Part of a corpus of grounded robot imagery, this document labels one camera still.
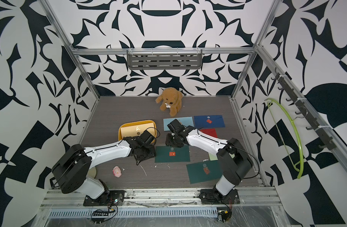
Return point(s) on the small pink toy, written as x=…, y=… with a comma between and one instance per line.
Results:
x=117, y=172

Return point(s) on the yellow plastic storage box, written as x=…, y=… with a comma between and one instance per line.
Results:
x=134, y=123

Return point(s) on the cream plastic container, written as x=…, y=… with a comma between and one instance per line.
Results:
x=92, y=172

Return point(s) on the dark blue envelope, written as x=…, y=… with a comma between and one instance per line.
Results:
x=209, y=121

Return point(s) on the yellow envelope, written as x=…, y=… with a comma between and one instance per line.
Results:
x=137, y=130

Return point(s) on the light blue envelope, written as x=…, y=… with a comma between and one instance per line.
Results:
x=186, y=121

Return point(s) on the grey metal wall shelf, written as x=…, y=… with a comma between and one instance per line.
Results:
x=164, y=59

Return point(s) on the brown plush dog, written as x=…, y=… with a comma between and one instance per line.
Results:
x=171, y=99

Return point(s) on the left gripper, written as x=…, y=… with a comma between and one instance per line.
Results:
x=152, y=147

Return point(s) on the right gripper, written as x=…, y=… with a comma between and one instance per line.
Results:
x=167, y=140

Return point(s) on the red envelope right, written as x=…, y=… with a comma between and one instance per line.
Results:
x=210, y=132

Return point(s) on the green plastic hanger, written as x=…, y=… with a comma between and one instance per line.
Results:
x=299, y=166

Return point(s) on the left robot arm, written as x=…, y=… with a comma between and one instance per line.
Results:
x=71, y=170

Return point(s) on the light green envelope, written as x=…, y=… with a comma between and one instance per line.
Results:
x=212, y=157

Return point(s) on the black wall hook rail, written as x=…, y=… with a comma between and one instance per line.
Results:
x=304, y=111

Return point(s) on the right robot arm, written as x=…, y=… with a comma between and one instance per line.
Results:
x=233, y=160

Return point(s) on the dark green envelope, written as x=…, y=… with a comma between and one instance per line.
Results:
x=166, y=154
x=204, y=171

